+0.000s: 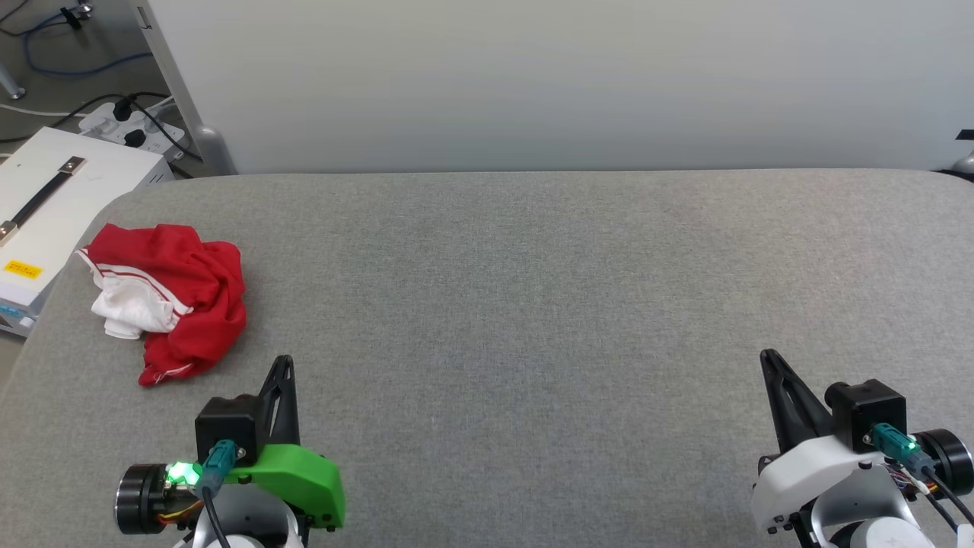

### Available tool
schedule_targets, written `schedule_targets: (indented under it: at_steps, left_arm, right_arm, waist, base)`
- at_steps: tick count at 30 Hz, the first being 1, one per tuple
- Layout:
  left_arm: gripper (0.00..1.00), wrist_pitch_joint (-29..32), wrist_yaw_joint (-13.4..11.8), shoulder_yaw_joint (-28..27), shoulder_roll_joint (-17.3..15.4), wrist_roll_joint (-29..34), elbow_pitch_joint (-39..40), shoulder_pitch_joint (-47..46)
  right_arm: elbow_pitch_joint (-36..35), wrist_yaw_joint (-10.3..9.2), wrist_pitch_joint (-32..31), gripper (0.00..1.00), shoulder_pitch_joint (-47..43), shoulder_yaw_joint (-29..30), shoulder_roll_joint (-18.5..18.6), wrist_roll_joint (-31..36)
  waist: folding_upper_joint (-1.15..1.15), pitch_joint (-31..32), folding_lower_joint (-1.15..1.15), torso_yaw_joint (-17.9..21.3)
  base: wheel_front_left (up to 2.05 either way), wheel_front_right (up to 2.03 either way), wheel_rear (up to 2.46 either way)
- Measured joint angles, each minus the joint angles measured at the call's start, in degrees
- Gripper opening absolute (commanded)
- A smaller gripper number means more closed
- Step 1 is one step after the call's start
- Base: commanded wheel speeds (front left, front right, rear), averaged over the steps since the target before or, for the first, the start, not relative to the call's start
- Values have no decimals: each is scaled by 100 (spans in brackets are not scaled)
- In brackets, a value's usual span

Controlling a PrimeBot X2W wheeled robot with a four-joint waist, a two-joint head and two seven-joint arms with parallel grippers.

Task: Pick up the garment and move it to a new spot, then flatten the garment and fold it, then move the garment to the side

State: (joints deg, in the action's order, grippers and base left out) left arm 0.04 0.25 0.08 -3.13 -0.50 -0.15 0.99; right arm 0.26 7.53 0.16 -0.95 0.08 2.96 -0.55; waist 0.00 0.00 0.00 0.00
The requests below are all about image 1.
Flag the grey partition post with foot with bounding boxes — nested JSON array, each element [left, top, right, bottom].
[[128, 0, 238, 177]]

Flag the small black clamp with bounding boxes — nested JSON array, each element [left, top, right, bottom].
[[59, 0, 96, 31]]

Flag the black strap handle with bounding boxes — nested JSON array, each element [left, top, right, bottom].
[[0, 156, 87, 246]]

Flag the right camera cable teal plug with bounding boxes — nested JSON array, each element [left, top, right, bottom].
[[871, 423, 974, 527]]

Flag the grey metal leg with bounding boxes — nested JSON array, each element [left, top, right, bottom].
[[0, 61, 27, 101]]

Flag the camera cable teal plug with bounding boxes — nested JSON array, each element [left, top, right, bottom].
[[199, 439, 238, 548], [871, 423, 974, 527]]

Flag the white floor cable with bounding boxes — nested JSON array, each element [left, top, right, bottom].
[[0, 101, 84, 119]]

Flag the red and white shirt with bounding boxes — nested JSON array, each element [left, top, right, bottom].
[[76, 223, 249, 387]]

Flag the white power strip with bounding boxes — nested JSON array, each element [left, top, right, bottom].
[[78, 99, 187, 162]]

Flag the white equipment box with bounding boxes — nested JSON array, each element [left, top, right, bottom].
[[0, 126, 174, 338]]

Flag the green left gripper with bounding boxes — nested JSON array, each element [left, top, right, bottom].
[[116, 355, 345, 535]]

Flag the black power cable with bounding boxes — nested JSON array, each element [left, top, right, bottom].
[[0, 91, 205, 162]]

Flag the blue floor cable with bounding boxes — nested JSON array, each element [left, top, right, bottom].
[[21, 11, 157, 78]]

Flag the left camera cable teal plug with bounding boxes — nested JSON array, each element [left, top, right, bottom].
[[199, 439, 238, 548]]

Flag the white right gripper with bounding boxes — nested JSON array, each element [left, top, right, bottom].
[[750, 349, 974, 538]]

